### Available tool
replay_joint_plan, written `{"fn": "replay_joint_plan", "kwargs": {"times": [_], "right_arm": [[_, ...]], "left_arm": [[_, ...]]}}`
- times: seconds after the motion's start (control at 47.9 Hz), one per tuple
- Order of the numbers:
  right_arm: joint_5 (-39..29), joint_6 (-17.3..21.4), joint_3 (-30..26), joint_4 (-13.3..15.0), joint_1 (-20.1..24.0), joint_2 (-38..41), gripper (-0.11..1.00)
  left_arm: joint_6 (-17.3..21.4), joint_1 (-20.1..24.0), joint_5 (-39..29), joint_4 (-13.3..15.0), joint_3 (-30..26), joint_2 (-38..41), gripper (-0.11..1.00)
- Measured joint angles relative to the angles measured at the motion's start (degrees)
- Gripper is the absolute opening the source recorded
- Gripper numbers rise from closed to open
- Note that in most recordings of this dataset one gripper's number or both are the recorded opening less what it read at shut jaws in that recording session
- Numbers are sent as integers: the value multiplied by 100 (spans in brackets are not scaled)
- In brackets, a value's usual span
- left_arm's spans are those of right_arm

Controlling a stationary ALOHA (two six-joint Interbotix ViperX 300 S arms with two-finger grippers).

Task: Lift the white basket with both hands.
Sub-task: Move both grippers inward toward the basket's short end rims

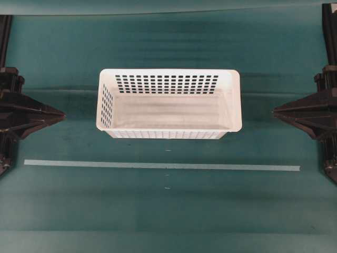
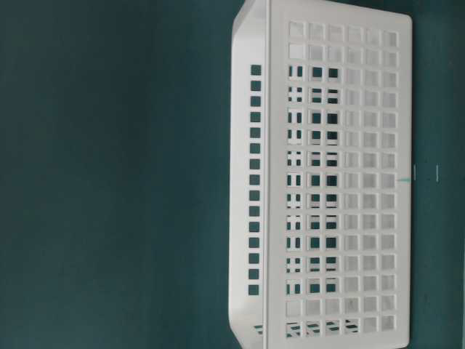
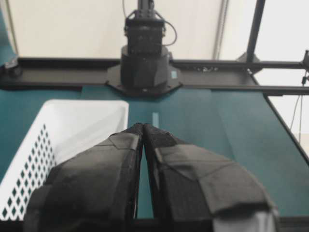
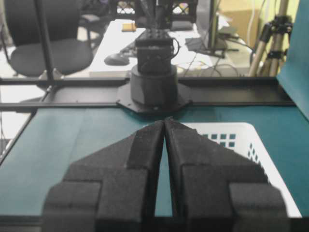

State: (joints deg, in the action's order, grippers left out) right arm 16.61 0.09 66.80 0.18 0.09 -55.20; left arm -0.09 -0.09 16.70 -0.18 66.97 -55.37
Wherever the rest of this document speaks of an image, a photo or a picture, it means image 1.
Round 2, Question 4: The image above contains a pale tape strip on table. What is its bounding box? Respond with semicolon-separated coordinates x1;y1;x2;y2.
24;159;300;172

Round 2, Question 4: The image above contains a black frame rail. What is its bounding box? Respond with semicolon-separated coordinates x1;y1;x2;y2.
0;15;13;67
322;3;336;65

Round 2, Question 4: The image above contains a white perforated plastic basket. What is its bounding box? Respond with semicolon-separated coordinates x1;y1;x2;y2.
96;69;242;140

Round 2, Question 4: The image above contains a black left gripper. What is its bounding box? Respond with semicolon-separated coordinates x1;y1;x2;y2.
1;67;66;144

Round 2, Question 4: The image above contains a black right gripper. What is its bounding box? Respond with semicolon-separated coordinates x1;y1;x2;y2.
272;66;336;141

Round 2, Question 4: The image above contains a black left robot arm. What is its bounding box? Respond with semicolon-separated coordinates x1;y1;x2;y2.
1;67;66;175

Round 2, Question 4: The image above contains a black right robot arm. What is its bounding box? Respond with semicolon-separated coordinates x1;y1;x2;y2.
272;65;336;182

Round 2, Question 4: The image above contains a black right frame rail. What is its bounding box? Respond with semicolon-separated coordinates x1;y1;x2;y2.
322;3;336;65

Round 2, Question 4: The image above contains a black left frame rail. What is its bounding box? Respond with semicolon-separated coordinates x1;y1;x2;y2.
0;15;13;67

